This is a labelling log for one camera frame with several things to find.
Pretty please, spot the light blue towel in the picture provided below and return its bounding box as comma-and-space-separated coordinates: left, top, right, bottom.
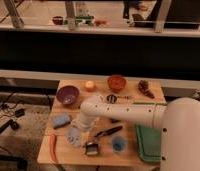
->
67, 127, 81, 148

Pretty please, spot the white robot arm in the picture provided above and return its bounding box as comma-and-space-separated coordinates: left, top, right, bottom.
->
73, 95, 200, 171

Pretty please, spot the blue plastic cup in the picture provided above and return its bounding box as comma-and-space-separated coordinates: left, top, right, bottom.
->
111, 136, 126, 153

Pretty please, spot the metal measuring cup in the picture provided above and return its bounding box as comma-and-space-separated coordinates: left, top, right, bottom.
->
106, 94, 131, 104

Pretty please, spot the blue sponge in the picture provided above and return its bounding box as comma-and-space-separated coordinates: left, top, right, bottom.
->
52, 113, 71, 129

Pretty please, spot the red chili pepper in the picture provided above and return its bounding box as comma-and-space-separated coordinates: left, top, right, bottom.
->
49, 134, 58, 163

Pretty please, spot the black rectangular block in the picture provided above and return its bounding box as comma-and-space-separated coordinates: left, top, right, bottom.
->
110, 119, 120, 123

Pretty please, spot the wooden table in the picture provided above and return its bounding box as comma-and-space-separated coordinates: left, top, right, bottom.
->
38, 80, 165, 167

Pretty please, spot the purple bowl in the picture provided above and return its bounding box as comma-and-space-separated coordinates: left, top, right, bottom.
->
56, 85, 80, 105

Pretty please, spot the yellow round fruit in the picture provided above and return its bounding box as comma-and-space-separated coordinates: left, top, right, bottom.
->
85, 81, 96, 92

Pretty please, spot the orange bowl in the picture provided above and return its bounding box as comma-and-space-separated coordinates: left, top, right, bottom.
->
107, 75, 127, 93

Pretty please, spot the green plastic tray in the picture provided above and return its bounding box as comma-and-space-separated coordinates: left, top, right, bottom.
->
134, 103, 166, 163

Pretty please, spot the brown pine cone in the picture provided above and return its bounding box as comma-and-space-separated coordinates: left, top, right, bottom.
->
138, 80, 154, 98

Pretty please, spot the orange background object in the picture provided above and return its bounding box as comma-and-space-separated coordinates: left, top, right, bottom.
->
94, 20, 107, 27

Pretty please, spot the green background object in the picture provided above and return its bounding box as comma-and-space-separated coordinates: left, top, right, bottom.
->
73, 16, 94, 25

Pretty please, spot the dark red background bowl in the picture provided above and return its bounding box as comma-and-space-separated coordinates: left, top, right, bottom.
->
52, 16, 63, 25

